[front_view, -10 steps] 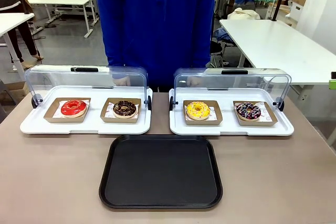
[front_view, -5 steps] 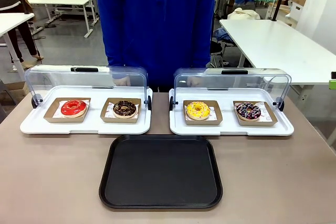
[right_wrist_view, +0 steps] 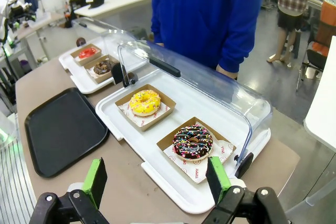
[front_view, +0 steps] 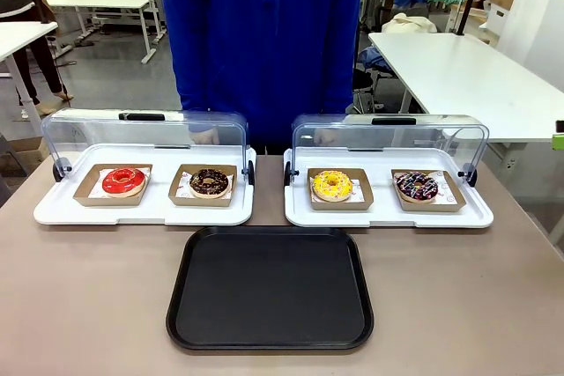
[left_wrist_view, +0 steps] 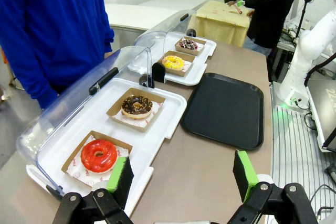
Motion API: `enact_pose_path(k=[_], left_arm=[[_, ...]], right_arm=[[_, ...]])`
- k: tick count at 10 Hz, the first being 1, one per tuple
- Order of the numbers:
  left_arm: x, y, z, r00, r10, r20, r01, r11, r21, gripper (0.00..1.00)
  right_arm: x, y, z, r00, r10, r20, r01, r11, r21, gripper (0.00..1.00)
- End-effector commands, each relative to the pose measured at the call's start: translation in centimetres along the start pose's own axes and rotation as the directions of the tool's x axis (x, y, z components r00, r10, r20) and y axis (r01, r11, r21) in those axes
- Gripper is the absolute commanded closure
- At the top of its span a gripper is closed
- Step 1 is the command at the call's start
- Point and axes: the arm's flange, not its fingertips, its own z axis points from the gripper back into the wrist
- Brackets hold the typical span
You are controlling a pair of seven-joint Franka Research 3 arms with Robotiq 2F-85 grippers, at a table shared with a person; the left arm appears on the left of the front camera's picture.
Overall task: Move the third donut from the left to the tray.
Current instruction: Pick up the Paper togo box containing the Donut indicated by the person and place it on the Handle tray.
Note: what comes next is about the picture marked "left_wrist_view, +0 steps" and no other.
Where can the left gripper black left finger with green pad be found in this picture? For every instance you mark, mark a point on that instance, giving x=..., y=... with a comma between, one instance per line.
x=119, y=179

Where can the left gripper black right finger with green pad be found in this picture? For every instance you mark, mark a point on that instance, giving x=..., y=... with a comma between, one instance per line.
x=244, y=174

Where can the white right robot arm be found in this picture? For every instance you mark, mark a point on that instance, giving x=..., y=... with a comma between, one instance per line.
x=299, y=72

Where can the red glazed donut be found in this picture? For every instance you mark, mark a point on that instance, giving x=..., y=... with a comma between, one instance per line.
x=90, y=159

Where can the brown cardboard donut tray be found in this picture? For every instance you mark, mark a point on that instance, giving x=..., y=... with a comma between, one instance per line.
x=189, y=62
x=116, y=110
x=201, y=44
x=72, y=161

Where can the black plastic serving tray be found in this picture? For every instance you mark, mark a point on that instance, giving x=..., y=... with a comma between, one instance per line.
x=225, y=111

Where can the chocolate donut with nut crumbs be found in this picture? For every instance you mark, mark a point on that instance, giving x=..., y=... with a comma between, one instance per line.
x=147, y=107

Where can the yellow sprinkled donut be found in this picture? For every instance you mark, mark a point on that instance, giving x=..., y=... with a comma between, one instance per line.
x=168, y=62

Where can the dark donut with pink sprinkles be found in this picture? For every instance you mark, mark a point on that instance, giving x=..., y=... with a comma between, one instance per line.
x=193, y=45

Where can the white printed paper liner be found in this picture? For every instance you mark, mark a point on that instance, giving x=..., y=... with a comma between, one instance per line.
x=78, y=175
x=131, y=121

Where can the white display case base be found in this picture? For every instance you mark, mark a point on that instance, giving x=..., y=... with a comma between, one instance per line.
x=86, y=119
x=191, y=77

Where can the clear display case lid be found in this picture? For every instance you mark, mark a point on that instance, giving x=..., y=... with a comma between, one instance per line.
x=68, y=95
x=157, y=35

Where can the white angled monitor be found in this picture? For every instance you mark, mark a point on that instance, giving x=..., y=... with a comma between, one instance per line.
x=323, y=108

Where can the yellow cloth covered table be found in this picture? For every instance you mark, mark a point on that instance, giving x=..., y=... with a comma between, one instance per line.
x=220, y=22

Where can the person in black shirt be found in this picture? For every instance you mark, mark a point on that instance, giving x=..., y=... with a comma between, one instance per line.
x=270, y=19

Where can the white background table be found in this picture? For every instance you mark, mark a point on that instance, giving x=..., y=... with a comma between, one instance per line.
x=141, y=15

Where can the person in blue sweater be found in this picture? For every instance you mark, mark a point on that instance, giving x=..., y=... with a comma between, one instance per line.
x=52, y=24

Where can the black stand pole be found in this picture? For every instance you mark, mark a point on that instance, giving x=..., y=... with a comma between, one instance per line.
x=303, y=11

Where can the grooved aluminium base plate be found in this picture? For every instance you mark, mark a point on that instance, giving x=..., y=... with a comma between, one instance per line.
x=294, y=140

